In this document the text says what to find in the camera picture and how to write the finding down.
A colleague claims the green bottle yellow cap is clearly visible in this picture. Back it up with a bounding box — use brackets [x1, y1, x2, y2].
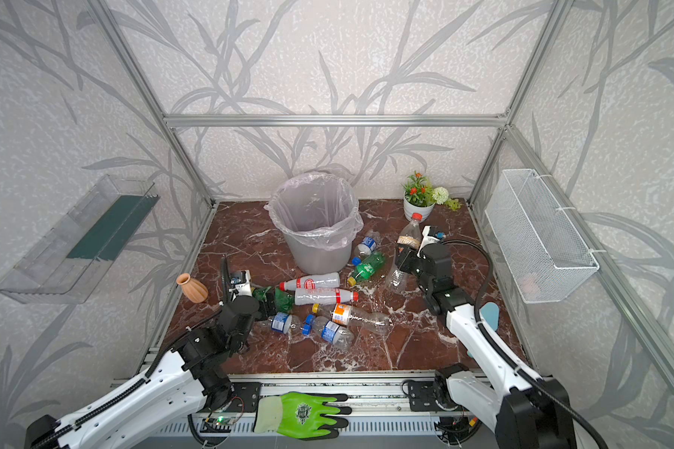
[347, 252, 386, 287]
[275, 287, 294, 314]

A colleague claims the clear bottle blue label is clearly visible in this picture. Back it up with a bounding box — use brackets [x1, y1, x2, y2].
[258, 312, 303, 343]
[303, 314, 355, 351]

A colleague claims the clear bottle red cap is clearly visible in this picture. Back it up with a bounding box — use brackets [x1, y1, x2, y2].
[387, 213, 422, 293]

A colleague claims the white bottle red label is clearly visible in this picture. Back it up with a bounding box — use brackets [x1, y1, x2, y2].
[294, 288, 359, 306]

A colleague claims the white bottle red cap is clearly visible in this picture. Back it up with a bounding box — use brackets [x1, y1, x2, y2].
[278, 272, 340, 291]

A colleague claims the clear bottle orange label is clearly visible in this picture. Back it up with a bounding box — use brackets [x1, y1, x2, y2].
[312, 303, 394, 336]

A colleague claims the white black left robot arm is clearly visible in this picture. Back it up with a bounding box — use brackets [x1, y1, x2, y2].
[24, 264, 265, 448]

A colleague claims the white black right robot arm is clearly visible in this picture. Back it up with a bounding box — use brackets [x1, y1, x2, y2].
[396, 243, 578, 448]

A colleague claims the grey mesh waste bin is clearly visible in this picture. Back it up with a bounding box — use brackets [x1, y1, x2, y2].
[265, 172, 363, 274]

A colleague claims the clear plastic bin liner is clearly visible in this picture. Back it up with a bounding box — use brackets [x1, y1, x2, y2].
[265, 172, 363, 251]

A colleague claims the terracotta ribbed vase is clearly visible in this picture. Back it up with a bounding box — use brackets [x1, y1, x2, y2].
[176, 273, 209, 303]

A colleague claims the small pepsi bottle blue label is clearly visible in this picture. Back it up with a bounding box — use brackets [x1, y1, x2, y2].
[350, 230, 381, 266]

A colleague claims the potted plant white pot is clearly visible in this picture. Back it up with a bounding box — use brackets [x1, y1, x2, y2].
[403, 171, 462, 222]

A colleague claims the green work glove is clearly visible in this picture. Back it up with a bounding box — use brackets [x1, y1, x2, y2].
[253, 392, 352, 441]

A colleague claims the green circuit board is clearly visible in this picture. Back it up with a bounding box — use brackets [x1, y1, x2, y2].
[198, 415, 241, 434]

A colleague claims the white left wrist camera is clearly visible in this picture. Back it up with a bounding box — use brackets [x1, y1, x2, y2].
[228, 271, 253, 297]

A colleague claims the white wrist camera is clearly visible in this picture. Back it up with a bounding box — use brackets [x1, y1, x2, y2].
[228, 271, 253, 297]
[418, 226, 446, 256]

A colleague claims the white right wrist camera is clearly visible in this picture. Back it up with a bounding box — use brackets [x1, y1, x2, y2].
[418, 226, 446, 256]

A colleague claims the white wire mesh basket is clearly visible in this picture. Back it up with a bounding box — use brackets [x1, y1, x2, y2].
[486, 168, 600, 304]

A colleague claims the clear acrylic wall shelf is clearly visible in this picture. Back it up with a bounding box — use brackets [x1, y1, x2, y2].
[0, 175, 159, 305]

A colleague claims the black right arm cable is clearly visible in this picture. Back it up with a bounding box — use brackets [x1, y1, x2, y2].
[441, 238, 610, 449]

